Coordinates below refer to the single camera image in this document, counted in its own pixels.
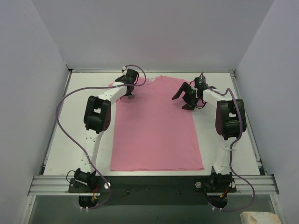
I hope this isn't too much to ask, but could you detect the aluminium frame rail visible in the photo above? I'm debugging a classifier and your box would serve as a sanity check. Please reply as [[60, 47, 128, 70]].
[[28, 70, 280, 196]]

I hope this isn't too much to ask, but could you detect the pink t-shirt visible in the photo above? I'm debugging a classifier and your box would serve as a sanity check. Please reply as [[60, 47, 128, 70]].
[[110, 76, 204, 171]]

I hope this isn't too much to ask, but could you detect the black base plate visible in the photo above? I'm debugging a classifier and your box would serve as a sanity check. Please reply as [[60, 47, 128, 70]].
[[68, 175, 236, 207]]

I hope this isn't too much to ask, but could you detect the beige foam block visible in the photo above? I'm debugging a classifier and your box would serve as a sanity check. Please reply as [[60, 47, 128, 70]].
[[240, 211, 281, 224]]

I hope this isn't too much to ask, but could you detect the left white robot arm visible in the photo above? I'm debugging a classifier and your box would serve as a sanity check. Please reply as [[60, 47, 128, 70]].
[[74, 68, 139, 192]]

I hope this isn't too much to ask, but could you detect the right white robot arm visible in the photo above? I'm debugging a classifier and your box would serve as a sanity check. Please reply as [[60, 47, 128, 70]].
[[171, 74, 247, 175]]

